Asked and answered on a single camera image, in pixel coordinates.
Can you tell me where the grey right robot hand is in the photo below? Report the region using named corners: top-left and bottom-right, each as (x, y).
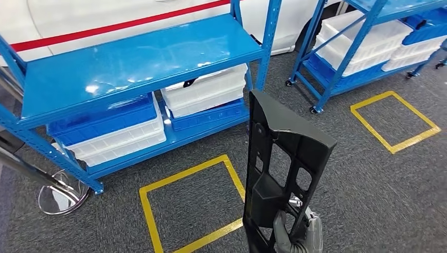
top-left (273, 196), bottom-right (324, 253)

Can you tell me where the long black plastic trim part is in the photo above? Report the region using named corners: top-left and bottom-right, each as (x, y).
top-left (242, 89), bottom-right (338, 253)

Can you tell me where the blue metal shelf rack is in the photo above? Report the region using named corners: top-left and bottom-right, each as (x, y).
top-left (405, 37), bottom-right (447, 80)
top-left (0, 0), bottom-right (283, 195)
top-left (285, 0), bottom-right (447, 115)

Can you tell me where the blue plastic crate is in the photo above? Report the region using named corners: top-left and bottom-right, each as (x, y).
top-left (169, 99), bottom-right (249, 132)
top-left (47, 93), bottom-right (159, 147)
top-left (401, 7), bottom-right (447, 46)

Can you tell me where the yellow floor tape square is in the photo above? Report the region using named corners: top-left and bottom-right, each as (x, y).
top-left (139, 154), bottom-right (246, 253)

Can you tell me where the white plastic crate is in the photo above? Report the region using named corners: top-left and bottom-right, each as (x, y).
top-left (381, 35), bottom-right (447, 72)
top-left (160, 64), bottom-right (249, 107)
top-left (75, 131), bottom-right (168, 168)
top-left (167, 84), bottom-right (246, 119)
top-left (62, 103), bottom-right (166, 156)
top-left (316, 9), bottom-right (413, 59)
top-left (312, 35), bottom-right (402, 77)

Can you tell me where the chrome stand with round base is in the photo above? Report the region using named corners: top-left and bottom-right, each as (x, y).
top-left (0, 138), bottom-right (91, 216)

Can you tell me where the white car with red stripe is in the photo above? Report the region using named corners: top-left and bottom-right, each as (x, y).
top-left (0, 0), bottom-right (346, 67)

